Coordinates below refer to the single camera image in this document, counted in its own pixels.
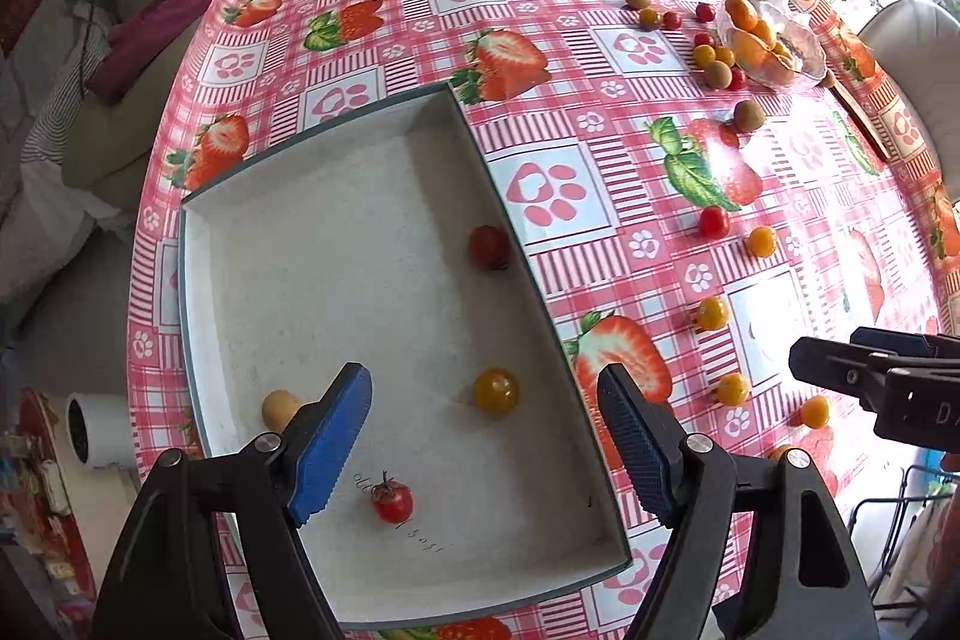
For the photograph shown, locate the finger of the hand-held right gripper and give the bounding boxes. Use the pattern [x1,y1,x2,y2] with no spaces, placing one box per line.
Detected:
[851,326,960,362]
[789,336,899,399]

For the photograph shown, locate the purple cloth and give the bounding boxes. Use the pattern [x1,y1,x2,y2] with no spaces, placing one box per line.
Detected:
[85,0,291,106]

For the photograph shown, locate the dark red cherry tomato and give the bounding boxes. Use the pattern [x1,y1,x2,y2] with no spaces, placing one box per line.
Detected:
[469,225,512,271]

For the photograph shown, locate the white chair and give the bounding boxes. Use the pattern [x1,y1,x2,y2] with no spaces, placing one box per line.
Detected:
[857,0,960,176]

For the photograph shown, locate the red cherry tomato with stem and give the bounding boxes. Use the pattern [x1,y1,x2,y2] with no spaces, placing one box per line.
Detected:
[370,471,414,525]

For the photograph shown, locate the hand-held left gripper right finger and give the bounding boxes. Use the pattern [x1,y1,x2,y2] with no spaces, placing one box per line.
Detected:
[596,362,882,640]

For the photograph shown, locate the black metal rack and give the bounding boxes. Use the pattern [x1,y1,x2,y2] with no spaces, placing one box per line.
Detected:
[849,464,957,615]

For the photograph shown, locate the striped grey cloth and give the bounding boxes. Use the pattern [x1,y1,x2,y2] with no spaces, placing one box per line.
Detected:
[0,0,121,304]

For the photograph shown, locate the white cylinder container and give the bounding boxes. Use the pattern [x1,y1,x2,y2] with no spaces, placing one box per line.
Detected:
[64,391,137,468]

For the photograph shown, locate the clear glass bowl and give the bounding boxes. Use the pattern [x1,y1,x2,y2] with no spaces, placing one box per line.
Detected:
[714,0,827,88]

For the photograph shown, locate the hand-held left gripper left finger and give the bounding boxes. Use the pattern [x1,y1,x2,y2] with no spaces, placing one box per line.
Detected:
[90,361,374,640]

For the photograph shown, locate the white rectangular tray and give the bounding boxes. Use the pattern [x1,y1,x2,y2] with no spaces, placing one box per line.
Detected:
[178,81,632,630]

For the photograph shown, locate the strawberry print tablecloth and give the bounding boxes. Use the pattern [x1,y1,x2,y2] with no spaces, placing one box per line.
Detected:
[126,0,960,640]

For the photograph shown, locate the pale yellow cherry tomato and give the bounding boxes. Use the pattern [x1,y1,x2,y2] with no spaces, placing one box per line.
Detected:
[261,389,302,431]

